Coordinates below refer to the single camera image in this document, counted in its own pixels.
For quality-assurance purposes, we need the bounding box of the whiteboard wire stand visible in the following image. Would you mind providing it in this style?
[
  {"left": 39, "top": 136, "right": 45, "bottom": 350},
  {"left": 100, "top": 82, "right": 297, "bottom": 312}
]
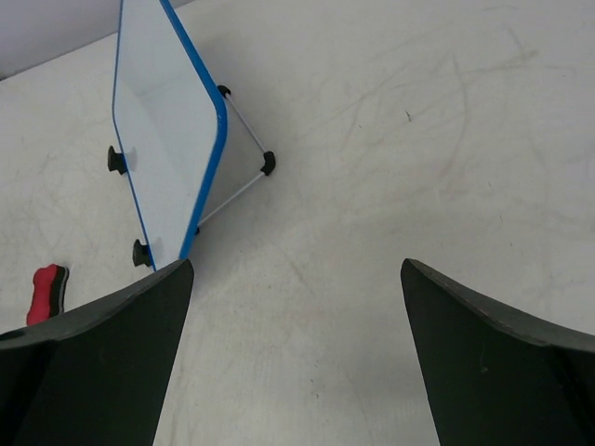
[{"left": 107, "top": 84, "right": 276, "bottom": 270}]

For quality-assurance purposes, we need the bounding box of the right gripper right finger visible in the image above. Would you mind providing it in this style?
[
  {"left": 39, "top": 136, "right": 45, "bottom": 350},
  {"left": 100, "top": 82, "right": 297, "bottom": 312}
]
[{"left": 401, "top": 259, "right": 594, "bottom": 445}]

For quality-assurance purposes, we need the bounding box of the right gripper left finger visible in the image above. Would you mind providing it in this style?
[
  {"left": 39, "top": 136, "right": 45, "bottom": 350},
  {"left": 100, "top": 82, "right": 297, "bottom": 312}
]
[{"left": 1, "top": 260, "right": 194, "bottom": 445}]

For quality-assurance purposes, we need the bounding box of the red bone-shaped eraser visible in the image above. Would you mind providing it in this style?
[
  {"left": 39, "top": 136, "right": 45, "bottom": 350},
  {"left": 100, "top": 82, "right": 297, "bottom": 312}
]
[{"left": 26, "top": 264, "right": 70, "bottom": 326}]

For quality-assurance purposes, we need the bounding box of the blue framed whiteboard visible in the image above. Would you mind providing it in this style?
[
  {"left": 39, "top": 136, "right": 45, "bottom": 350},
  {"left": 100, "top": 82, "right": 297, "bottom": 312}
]
[{"left": 112, "top": 1, "right": 228, "bottom": 270}]

